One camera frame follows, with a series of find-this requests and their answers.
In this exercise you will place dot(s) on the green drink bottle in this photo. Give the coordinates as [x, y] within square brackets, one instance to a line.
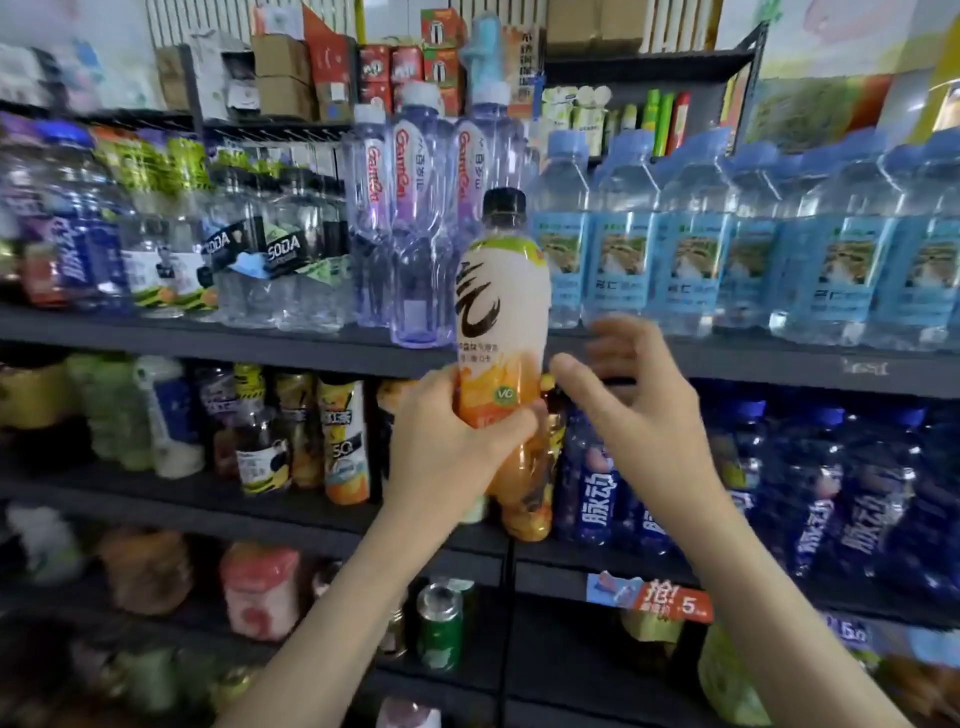
[105, 405]

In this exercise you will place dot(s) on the orange squat drink bottle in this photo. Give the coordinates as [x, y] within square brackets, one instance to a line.
[147, 570]

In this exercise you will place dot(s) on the blue label sports drink bottle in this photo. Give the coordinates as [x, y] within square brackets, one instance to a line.
[83, 240]

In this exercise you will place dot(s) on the dark bottle yellow label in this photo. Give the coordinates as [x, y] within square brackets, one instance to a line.
[30, 398]

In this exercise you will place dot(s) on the purple label fruit drink bottle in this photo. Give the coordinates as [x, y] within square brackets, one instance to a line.
[38, 270]

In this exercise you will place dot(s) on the white cardboard boxes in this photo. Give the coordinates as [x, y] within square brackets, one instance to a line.
[222, 75]

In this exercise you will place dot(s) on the pink squat drink bottle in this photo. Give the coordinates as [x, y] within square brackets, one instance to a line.
[263, 593]

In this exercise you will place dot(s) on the person's left forearm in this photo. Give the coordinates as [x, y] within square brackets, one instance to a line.
[345, 630]

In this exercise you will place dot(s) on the tall clear bottle red label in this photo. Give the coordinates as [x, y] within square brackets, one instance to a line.
[420, 225]
[488, 165]
[371, 225]

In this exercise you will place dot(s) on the brushstroke bottle orange fruit print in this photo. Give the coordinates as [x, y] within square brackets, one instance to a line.
[503, 300]

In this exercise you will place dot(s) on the dark grey metal shelf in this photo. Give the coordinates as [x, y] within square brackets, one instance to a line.
[225, 342]

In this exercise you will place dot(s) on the person's right hand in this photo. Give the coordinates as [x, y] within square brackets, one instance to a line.
[668, 435]

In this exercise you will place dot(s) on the wall poster with people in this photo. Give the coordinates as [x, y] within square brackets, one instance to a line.
[840, 60]

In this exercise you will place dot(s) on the stack of white tissue packs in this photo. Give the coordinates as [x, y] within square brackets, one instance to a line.
[45, 75]

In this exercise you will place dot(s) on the row of small coloured bottles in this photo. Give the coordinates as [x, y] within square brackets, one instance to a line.
[615, 120]

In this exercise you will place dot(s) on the light blue plastic jug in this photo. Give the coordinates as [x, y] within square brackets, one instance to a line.
[485, 53]

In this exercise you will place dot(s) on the orange promotional price tag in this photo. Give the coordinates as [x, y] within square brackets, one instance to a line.
[653, 597]

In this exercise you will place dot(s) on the small brown cardboard box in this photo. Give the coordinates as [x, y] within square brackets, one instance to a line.
[176, 75]

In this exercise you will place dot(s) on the stack of red cartons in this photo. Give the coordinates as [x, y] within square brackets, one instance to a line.
[413, 68]

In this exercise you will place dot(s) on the large cardboard box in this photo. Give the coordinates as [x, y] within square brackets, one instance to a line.
[600, 23]

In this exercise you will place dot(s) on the row of dark blue sports bottles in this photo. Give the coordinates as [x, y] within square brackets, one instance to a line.
[810, 495]

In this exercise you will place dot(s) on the row of blue label water bottles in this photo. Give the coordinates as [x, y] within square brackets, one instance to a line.
[720, 240]

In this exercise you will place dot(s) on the white blue drink bottle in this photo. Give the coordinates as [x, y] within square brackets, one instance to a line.
[168, 420]

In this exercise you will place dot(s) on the person's left hand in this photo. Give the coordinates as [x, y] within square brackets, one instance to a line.
[443, 450]

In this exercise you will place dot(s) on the person's right forearm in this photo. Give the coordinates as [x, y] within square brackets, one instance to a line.
[780, 630]

